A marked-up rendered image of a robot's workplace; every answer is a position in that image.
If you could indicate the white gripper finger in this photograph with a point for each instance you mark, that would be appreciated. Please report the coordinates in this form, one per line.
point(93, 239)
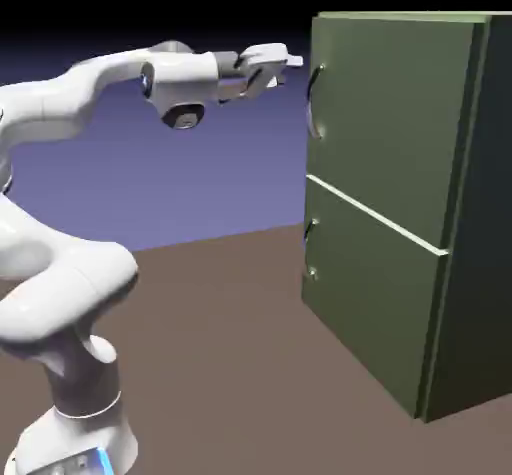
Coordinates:
point(279, 82)
point(294, 61)

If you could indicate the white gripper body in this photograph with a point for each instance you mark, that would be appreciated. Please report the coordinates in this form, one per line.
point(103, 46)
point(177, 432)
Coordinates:
point(264, 57)

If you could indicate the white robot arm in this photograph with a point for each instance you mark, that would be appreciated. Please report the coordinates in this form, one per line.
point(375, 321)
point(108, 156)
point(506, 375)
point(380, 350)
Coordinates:
point(60, 291)

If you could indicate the green cabinet door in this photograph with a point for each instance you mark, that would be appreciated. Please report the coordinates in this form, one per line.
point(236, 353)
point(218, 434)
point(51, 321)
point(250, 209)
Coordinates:
point(392, 123)
point(368, 299)

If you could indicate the green cabinet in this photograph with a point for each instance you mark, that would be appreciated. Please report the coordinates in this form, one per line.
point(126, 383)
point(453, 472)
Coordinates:
point(484, 219)

